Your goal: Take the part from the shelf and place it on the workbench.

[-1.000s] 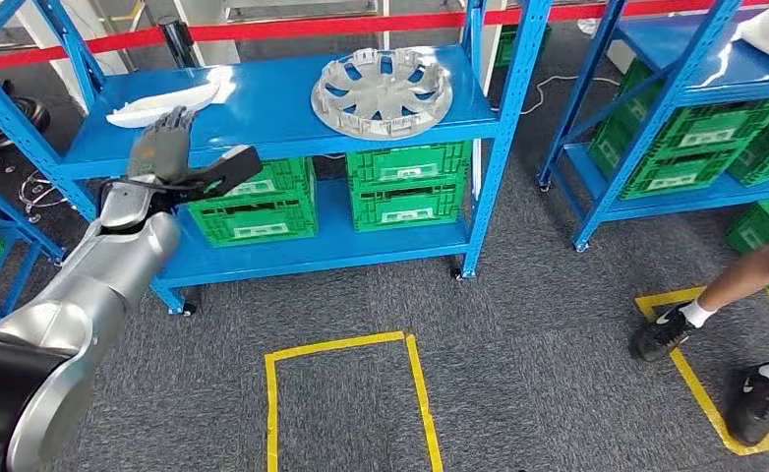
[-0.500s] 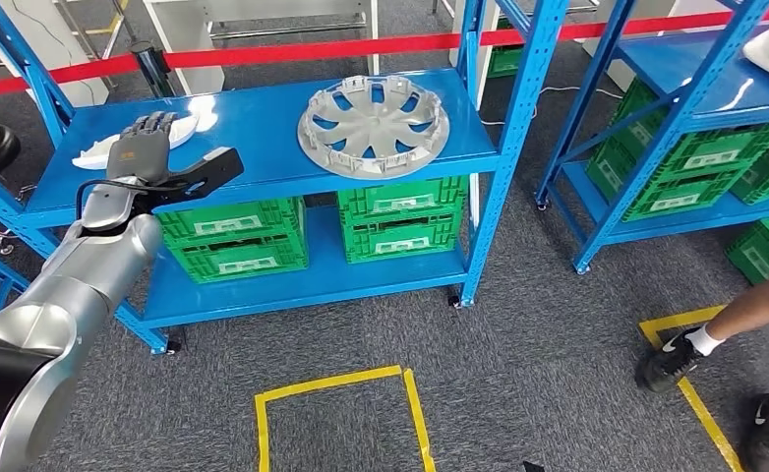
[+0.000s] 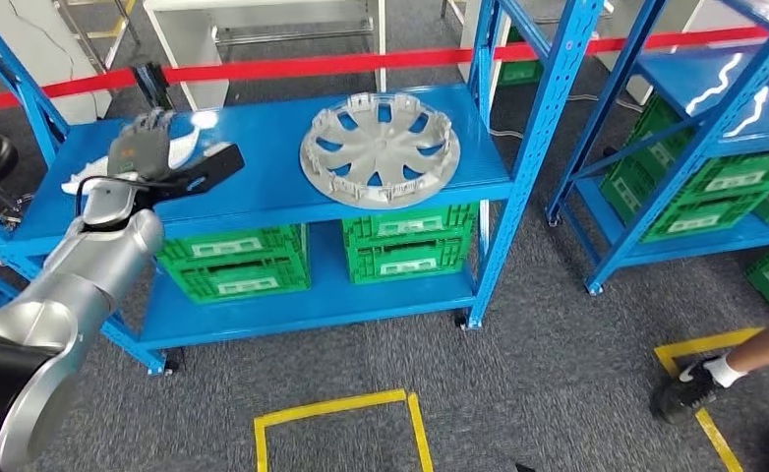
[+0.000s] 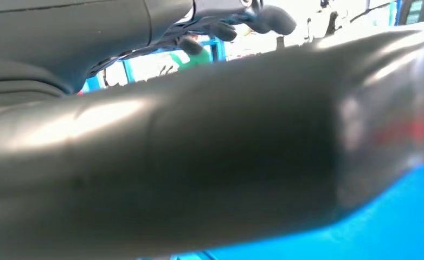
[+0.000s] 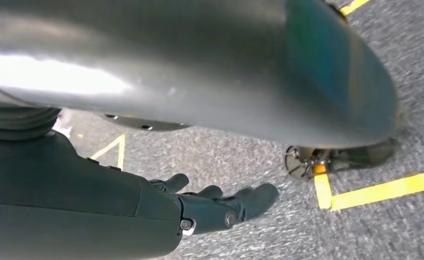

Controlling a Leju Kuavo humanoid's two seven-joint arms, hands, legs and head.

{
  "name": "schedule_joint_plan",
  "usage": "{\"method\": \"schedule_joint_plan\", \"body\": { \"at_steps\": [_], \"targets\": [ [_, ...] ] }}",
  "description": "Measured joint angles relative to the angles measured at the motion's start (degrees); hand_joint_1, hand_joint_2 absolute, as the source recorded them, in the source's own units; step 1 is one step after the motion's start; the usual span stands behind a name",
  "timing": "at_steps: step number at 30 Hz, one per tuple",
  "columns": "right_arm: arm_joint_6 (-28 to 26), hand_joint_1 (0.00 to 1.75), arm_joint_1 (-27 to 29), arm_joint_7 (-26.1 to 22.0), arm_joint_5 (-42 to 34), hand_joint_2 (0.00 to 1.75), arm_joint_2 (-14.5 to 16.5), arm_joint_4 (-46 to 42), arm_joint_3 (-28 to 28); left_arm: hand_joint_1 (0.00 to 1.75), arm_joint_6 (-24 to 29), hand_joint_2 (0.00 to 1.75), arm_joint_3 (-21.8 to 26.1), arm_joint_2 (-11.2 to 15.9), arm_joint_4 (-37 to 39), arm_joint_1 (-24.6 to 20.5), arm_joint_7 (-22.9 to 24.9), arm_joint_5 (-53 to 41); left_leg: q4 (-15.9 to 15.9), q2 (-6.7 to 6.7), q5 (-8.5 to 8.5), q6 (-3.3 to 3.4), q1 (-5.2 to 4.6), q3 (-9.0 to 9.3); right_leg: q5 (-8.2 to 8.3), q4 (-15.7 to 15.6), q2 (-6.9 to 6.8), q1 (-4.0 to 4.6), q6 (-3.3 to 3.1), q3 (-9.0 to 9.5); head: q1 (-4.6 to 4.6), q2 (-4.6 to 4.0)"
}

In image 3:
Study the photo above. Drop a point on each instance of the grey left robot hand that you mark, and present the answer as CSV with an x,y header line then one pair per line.
x,y
140,150

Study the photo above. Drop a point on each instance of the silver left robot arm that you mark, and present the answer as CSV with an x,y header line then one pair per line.
x,y
78,273

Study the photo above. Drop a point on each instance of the yellow floor tape square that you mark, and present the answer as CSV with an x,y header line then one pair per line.
x,y
260,449
664,358

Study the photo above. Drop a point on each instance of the black barrier post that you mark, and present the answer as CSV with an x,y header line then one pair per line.
x,y
152,85

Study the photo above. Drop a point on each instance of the person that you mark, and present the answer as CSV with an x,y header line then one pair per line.
x,y
691,384

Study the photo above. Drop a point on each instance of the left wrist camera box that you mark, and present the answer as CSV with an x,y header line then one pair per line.
x,y
215,166

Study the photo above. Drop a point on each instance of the white plastic body part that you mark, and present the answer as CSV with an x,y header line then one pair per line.
x,y
186,146

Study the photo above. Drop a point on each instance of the red barrier tape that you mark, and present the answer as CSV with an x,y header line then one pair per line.
x,y
293,65

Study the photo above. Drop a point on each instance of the grey wheel hubcap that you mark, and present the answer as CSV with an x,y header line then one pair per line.
x,y
381,153

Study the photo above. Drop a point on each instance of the white table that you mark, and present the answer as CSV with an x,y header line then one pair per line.
x,y
182,39

